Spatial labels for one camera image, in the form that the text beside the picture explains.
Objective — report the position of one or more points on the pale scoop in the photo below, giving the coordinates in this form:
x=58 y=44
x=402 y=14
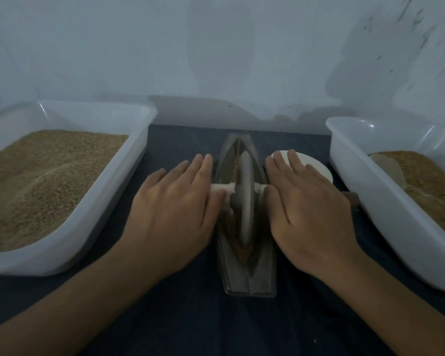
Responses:
x=391 y=169

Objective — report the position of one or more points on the person's right hand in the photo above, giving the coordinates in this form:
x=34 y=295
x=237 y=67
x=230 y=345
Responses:
x=311 y=226

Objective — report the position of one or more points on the person's left thumb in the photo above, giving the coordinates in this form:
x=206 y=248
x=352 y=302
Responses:
x=217 y=207

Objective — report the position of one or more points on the person's left hand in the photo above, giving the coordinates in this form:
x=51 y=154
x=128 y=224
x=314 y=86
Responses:
x=170 y=222

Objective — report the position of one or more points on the person's right middle finger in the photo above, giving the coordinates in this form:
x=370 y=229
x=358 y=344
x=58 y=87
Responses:
x=287 y=168

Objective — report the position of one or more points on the dark blue table cloth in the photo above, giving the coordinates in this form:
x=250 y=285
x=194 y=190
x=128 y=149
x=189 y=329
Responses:
x=193 y=318

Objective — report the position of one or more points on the person's right little finger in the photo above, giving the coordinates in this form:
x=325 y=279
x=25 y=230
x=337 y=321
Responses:
x=319 y=176

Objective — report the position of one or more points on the person's left middle finger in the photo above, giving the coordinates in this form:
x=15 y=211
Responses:
x=191 y=172

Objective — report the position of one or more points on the person's left little finger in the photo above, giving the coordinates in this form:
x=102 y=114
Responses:
x=154 y=181

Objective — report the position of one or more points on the boat-shaped metal grinding trough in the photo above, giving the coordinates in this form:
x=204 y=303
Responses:
x=250 y=270

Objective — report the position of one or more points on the person's left forearm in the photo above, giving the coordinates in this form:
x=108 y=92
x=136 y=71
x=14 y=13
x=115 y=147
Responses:
x=70 y=311

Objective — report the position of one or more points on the heap of brown grain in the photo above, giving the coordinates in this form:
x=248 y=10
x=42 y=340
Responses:
x=434 y=185
x=40 y=185

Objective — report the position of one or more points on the person's right thumb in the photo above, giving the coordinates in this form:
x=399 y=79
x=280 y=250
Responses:
x=272 y=207

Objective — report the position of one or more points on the white plastic tub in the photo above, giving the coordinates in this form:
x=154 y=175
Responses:
x=107 y=203
x=385 y=226

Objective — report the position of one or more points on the person's right forearm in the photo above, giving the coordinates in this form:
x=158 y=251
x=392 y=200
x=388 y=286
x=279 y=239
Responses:
x=389 y=315

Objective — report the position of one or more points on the white round bowl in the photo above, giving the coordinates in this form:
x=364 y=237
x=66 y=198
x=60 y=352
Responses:
x=313 y=161

